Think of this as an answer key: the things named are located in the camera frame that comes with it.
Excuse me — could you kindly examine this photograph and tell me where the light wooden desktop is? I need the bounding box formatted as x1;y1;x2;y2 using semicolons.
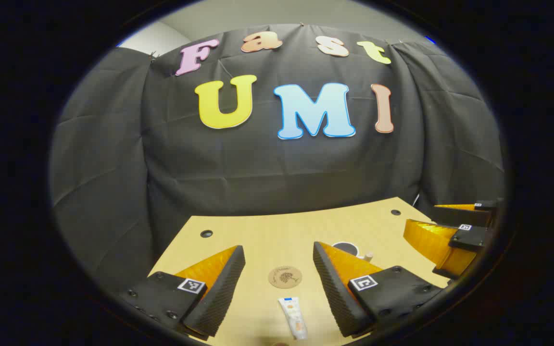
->
147;196;451;346

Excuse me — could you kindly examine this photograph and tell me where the round cork coaster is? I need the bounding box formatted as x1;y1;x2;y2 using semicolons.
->
268;266;303;289

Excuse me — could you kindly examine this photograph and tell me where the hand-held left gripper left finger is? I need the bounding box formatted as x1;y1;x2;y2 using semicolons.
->
119;245;247;342

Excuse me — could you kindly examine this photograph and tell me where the black backdrop cloth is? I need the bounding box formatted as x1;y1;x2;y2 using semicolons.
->
50;24;506;294

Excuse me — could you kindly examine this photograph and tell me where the white cup with wooden handle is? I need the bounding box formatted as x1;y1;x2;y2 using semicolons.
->
331;241;375;263

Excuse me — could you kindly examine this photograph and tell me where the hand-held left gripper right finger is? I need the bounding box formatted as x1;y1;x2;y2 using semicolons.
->
312;241;446;339

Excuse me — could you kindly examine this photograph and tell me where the white toothpaste tube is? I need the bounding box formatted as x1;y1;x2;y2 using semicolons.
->
278;297;309;341

